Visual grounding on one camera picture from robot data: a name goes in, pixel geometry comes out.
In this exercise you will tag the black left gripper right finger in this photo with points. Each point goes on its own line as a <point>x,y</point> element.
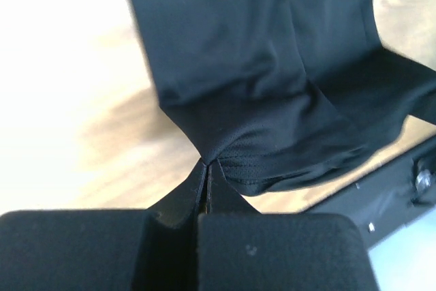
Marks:
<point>220,196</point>

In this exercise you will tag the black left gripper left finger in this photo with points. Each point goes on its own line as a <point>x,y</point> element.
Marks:
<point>176,208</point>

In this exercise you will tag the black t shirt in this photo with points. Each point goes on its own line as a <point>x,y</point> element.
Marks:
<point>284,94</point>

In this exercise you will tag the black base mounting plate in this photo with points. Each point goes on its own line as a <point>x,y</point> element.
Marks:
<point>390,197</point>

